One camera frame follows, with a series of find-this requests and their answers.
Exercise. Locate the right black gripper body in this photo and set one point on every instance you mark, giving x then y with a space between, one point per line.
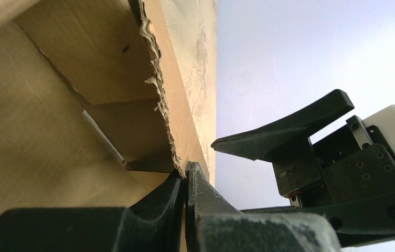
354 162

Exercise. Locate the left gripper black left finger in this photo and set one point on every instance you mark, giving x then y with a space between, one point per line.
152 224

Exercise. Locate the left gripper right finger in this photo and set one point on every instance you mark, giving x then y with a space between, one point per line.
213 224

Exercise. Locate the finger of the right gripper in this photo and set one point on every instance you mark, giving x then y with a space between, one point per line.
357 223
271 140

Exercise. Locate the brown cardboard box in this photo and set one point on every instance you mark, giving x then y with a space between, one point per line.
101 100

